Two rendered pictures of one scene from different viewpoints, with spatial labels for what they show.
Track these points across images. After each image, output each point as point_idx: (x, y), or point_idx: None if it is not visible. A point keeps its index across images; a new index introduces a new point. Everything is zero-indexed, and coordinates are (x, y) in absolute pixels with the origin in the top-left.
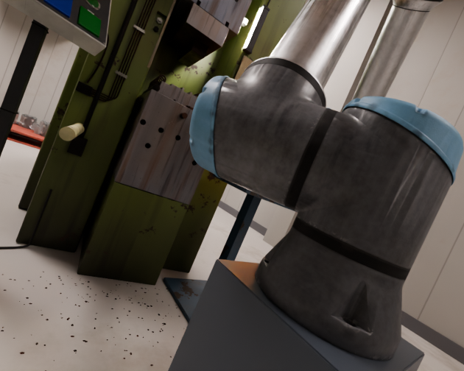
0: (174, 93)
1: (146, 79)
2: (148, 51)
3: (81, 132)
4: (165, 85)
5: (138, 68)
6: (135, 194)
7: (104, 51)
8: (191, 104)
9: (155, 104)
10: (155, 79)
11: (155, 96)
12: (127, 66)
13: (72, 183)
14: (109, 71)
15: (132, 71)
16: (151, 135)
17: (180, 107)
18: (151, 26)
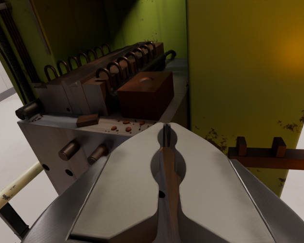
0: (61, 98)
1: (116, 33)
2: (33, 30)
3: (29, 180)
4: (41, 92)
5: (43, 62)
6: None
7: (8, 67)
8: (93, 102)
9: (35, 141)
10: (68, 63)
11: (26, 129)
12: (35, 69)
13: None
14: (26, 87)
15: (43, 71)
16: (65, 181)
17: (62, 133)
18: None
